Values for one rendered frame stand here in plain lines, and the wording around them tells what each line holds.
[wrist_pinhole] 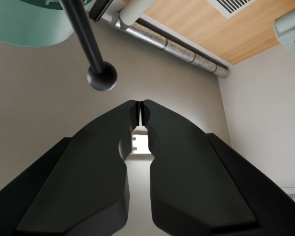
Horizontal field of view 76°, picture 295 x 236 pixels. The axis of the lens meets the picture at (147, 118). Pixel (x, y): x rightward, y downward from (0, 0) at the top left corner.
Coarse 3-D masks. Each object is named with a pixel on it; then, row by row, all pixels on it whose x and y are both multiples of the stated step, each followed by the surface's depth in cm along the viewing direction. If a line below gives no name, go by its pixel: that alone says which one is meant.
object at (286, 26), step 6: (288, 12) 168; (294, 12) 164; (276, 18) 177; (282, 18) 171; (288, 18) 167; (294, 18) 165; (276, 24) 174; (282, 24) 171; (288, 24) 169; (294, 24) 168; (276, 30) 186; (282, 30) 175; (288, 30) 178; (294, 30) 175; (276, 36) 186; (282, 36) 182; (288, 36) 182; (294, 36) 183; (282, 42) 191; (288, 42) 192; (294, 42) 194; (288, 48) 204; (294, 48) 206
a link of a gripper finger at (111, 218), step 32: (96, 128) 9; (128, 128) 9; (64, 160) 7; (96, 160) 7; (64, 192) 6; (96, 192) 6; (128, 192) 7; (32, 224) 5; (64, 224) 5; (96, 224) 5
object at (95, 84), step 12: (60, 0) 12; (72, 0) 12; (72, 12) 13; (84, 12) 13; (72, 24) 14; (84, 24) 14; (84, 36) 15; (84, 48) 16; (96, 48) 17; (96, 60) 18; (96, 72) 20; (108, 72) 21; (96, 84) 21; (108, 84) 21
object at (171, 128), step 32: (160, 128) 8; (192, 128) 8; (160, 160) 7; (192, 160) 7; (160, 192) 6; (192, 192) 6; (224, 192) 6; (160, 224) 6; (192, 224) 5; (224, 224) 5
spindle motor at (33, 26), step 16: (0, 0) 18; (16, 0) 18; (32, 0) 19; (48, 0) 19; (0, 16) 20; (16, 16) 20; (32, 16) 20; (48, 16) 21; (64, 16) 22; (0, 32) 22; (16, 32) 22; (32, 32) 23; (48, 32) 24; (64, 32) 26
